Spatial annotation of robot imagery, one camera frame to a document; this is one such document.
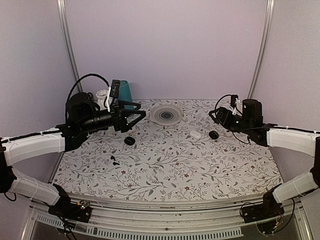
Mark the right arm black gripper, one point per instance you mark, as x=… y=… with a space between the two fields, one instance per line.
x=222 y=111

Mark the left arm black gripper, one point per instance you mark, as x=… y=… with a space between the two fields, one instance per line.
x=121 y=123

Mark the white oval charging case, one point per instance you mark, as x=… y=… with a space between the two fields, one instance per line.
x=195 y=134

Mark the black earbud charging case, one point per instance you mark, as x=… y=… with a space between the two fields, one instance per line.
x=129 y=141

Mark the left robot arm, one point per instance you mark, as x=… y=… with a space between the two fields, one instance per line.
x=84 y=117

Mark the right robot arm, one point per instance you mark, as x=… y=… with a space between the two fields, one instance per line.
x=246 y=118

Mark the small white earbud case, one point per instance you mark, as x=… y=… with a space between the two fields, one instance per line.
x=228 y=134

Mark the teal cylindrical vase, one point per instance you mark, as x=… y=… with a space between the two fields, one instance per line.
x=124 y=92

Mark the white ribbed vase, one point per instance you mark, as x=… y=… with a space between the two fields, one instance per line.
x=102 y=98

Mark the grey spiral ceramic plate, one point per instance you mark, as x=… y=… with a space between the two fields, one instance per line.
x=166 y=115

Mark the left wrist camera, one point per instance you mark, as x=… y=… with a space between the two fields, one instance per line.
x=112 y=94

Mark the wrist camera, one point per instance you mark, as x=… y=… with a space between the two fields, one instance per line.
x=112 y=94
x=236 y=104

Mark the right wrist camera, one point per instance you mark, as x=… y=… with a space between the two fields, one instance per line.
x=236 y=104

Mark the aluminium front rail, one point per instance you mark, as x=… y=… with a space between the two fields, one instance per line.
x=218 y=219

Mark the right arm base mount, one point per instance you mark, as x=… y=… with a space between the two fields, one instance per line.
x=262 y=211

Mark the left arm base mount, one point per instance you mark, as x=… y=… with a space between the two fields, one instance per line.
x=65 y=209

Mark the right aluminium corner post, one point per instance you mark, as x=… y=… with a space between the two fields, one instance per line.
x=270 y=4

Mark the aluminium corner post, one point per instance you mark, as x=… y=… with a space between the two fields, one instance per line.
x=62 y=13
x=270 y=4

